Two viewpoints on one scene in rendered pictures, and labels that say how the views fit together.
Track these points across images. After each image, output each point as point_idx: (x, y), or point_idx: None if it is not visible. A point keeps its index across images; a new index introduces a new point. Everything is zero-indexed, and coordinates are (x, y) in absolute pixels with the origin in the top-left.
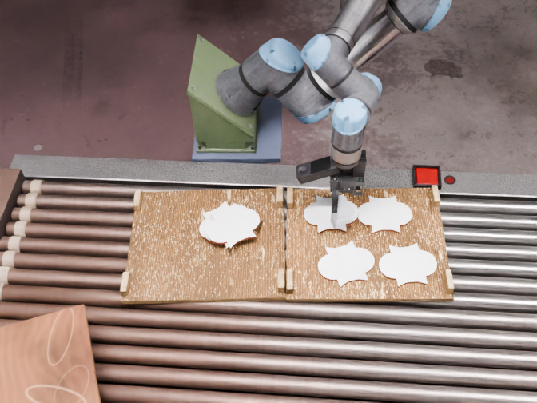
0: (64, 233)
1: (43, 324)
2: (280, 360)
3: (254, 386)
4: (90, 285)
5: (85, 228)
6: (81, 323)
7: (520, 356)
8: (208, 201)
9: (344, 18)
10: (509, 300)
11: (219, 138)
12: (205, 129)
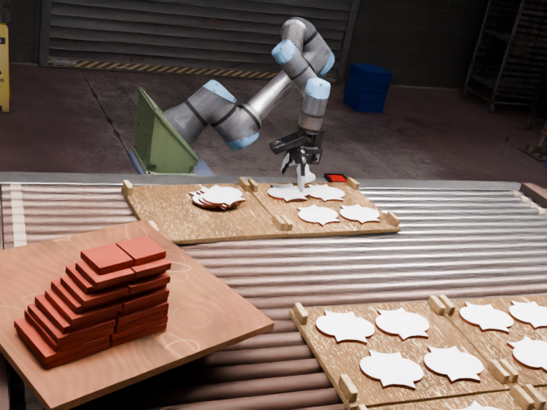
0: (65, 213)
1: (115, 230)
2: (305, 265)
3: (296, 281)
4: None
5: (85, 208)
6: (150, 228)
7: (460, 252)
8: (187, 189)
9: (291, 38)
10: (433, 229)
11: (169, 161)
12: (159, 151)
